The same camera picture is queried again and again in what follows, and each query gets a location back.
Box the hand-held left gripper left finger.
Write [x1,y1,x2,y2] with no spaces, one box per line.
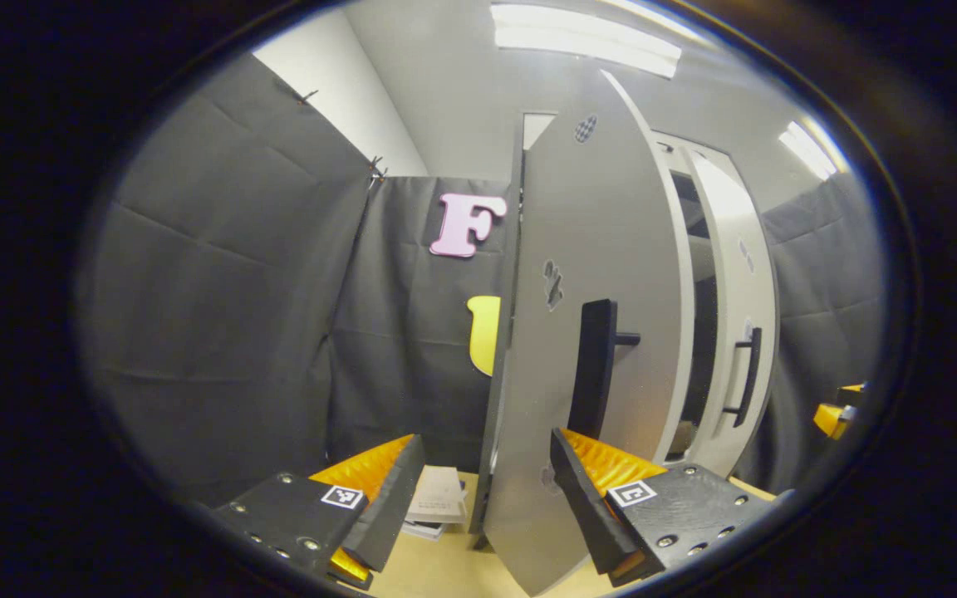
[213,434,428,591]

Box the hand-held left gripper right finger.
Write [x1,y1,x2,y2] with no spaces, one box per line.
[550,427,795,586]

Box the white cabinet door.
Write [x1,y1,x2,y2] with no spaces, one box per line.
[469,71,695,597]
[678,145,778,478]

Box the long ceiling light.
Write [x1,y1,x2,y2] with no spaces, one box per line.
[778,120,841,181]
[491,2,683,80]

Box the black backdrop cloth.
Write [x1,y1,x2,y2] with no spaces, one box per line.
[80,51,891,507]

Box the black door handle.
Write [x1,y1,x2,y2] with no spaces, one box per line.
[721,326,763,429]
[568,299,641,441]

